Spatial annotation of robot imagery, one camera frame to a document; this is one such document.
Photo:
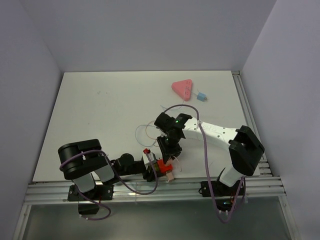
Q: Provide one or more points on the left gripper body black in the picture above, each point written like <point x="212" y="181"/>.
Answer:
<point x="147" y="175"/>

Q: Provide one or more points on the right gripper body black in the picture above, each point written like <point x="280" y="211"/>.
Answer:
<point x="169" y="146"/>

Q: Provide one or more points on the red cube socket adapter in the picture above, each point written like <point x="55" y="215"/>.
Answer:
<point x="162" y="168"/>

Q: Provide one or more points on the pink charger block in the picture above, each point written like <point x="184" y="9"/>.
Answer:
<point x="169" y="161"/>

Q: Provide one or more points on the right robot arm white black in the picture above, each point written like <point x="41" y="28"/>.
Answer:
<point x="244" y="147"/>

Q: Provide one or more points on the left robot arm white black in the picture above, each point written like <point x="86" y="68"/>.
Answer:
<point x="78" y="160"/>

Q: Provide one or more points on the blue plug adapter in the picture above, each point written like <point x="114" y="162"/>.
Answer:
<point x="202" y="97"/>

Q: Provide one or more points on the pink triangular power strip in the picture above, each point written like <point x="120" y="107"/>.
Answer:
<point x="183" y="89"/>

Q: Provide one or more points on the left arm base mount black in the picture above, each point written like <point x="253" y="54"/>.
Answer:
<point x="89" y="203"/>

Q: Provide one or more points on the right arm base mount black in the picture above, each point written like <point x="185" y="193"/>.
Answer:
<point x="224" y="195"/>

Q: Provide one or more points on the aluminium right side rail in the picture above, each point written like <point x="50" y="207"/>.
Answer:
<point x="250" y="120"/>

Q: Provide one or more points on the aluminium rail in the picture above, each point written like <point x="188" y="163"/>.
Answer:
<point x="250" y="120"/>
<point x="51" y="193"/>

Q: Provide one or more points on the aluminium front rail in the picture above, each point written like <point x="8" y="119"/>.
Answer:
<point x="51" y="193"/>

